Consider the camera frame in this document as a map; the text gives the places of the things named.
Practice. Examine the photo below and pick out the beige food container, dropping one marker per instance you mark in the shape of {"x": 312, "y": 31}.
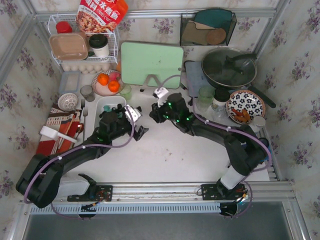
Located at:
{"x": 69, "y": 46}

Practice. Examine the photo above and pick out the white salt bottle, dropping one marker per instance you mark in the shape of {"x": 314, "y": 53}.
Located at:
{"x": 257, "y": 123}

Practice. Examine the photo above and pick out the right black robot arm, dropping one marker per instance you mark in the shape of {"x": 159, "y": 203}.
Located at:
{"x": 245, "y": 151}

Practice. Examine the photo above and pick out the green glass cup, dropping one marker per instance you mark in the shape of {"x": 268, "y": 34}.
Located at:
{"x": 205, "y": 98}
{"x": 126, "y": 92}

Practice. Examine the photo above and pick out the clear blue-rimmed container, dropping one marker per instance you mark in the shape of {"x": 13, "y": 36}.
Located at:
{"x": 69, "y": 82}

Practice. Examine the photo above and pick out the white spatula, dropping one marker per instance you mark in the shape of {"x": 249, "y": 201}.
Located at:
{"x": 54, "y": 134}

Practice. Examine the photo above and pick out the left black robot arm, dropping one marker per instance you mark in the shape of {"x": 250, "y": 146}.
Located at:
{"x": 40, "y": 181}

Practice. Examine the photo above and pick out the black lidded jar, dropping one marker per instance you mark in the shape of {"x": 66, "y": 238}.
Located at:
{"x": 221, "y": 97}

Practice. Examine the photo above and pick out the black frying pan with lid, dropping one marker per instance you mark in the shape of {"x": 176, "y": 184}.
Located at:
{"x": 232, "y": 69}

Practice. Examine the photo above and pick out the white lattice bowl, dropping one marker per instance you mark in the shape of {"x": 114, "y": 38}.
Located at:
{"x": 67, "y": 102}

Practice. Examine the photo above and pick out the white cup black lid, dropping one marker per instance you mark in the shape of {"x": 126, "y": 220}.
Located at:
{"x": 99, "y": 44}

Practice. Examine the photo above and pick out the green cutting board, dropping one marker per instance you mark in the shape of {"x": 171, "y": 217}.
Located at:
{"x": 139, "y": 60}

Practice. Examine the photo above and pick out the grey glass cup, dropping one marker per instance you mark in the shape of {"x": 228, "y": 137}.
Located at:
{"x": 88, "y": 93}

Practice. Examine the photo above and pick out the red snack bag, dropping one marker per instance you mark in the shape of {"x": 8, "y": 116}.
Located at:
{"x": 100, "y": 16}

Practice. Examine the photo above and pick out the white storage basket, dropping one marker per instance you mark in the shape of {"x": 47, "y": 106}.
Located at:
{"x": 111, "y": 102}

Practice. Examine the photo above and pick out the cork round coaster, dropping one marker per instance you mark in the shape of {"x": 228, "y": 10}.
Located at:
{"x": 216, "y": 36}

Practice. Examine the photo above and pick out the red lidded jar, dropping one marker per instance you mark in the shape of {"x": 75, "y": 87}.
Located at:
{"x": 63, "y": 27}

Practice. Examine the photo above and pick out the dark fork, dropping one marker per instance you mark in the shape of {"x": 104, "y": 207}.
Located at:
{"x": 82, "y": 106}

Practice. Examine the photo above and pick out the silver fork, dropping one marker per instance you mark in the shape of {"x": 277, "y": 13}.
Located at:
{"x": 85, "y": 114}

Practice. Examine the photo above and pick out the black mesh organizer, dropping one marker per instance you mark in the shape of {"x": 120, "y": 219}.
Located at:
{"x": 194, "y": 34}

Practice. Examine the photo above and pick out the orange tangerine right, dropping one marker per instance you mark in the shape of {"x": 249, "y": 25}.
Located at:
{"x": 114, "y": 86}

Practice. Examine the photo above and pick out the green glass cup right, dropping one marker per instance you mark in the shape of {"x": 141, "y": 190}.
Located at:
{"x": 205, "y": 98}

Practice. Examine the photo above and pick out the blue grey cloth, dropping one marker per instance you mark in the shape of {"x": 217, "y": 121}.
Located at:
{"x": 268, "y": 159}

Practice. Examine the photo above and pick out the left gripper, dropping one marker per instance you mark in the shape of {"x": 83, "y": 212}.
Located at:
{"x": 133, "y": 126}

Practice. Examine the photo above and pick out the orange tangerine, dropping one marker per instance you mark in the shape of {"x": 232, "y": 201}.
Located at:
{"x": 103, "y": 79}
{"x": 114, "y": 86}

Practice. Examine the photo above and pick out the metal cutting board stand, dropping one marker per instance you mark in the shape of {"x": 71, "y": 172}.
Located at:
{"x": 150, "y": 84}

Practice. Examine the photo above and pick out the floral patterned plate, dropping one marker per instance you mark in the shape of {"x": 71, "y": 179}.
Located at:
{"x": 244, "y": 105}

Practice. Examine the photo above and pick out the teal coffee capsule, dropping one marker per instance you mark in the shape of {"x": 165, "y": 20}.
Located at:
{"x": 107, "y": 108}

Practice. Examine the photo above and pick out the pink fruit plate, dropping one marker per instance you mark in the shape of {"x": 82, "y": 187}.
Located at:
{"x": 103, "y": 90}

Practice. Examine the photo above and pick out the clear plastic bottle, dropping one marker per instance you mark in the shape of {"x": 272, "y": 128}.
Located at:
{"x": 220, "y": 115}

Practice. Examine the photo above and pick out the white wire rack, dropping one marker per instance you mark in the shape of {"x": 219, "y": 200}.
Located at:
{"x": 113, "y": 38}

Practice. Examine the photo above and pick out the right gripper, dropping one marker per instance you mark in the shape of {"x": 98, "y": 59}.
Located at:
{"x": 157, "y": 114}

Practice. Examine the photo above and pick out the green glass cup left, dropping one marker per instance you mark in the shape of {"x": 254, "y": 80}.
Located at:
{"x": 126, "y": 92}

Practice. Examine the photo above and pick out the teal plate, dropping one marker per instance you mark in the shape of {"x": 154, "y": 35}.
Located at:
{"x": 214, "y": 17}

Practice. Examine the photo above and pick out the orange tangerine left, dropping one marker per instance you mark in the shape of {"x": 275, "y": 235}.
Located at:
{"x": 103, "y": 79}

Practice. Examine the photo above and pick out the egg carton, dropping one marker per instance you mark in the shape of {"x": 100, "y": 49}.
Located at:
{"x": 86, "y": 68}

